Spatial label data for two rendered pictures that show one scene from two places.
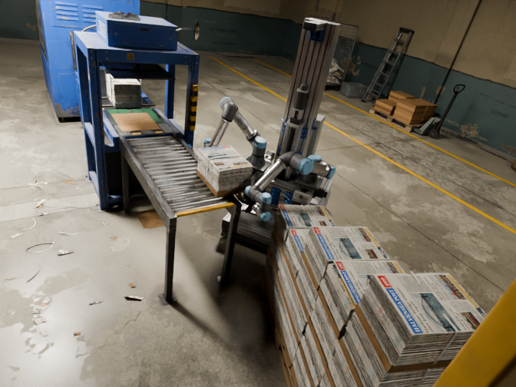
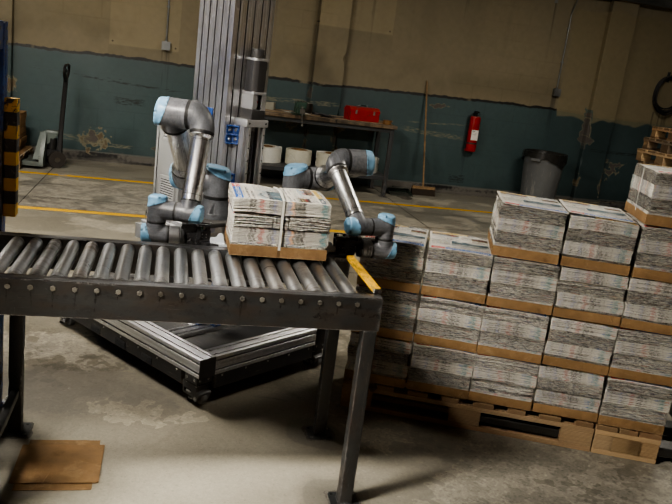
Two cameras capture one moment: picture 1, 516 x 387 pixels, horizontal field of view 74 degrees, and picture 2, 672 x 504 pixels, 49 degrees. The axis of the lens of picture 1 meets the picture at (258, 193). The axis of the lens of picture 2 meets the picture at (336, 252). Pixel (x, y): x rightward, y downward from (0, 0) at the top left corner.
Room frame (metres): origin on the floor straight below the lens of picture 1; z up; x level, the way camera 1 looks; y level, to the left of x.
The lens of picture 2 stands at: (0.98, 2.80, 1.55)
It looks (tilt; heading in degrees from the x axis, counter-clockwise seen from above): 14 degrees down; 294
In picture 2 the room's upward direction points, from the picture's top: 7 degrees clockwise
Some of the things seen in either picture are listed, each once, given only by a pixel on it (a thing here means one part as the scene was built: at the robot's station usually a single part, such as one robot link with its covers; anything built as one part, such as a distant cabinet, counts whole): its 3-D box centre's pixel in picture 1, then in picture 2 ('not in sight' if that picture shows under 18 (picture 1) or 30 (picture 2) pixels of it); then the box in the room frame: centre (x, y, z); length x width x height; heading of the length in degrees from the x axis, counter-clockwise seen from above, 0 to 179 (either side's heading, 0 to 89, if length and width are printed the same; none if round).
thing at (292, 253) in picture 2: (229, 186); (300, 244); (2.28, 0.23, 0.83); 0.29 x 0.16 x 0.04; 128
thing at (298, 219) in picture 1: (312, 302); (476, 331); (1.68, -0.51, 0.42); 1.17 x 0.39 x 0.83; 17
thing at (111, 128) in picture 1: (138, 124); not in sight; (3.29, 1.35, 0.75); 0.70 x 0.65 x 0.10; 38
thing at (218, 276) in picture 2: (179, 176); (217, 272); (2.39, 0.65, 0.77); 0.47 x 0.05 x 0.05; 128
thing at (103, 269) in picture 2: (163, 155); (104, 265); (2.70, 0.89, 0.77); 0.47 x 0.05 x 0.05; 128
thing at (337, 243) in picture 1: (348, 242); (531, 201); (1.55, -0.55, 1.06); 0.37 x 0.29 x 0.01; 107
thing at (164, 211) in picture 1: (143, 176); (182, 303); (2.33, 0.93, 0.74); 1.34 x 0.05 x 0.12; 38
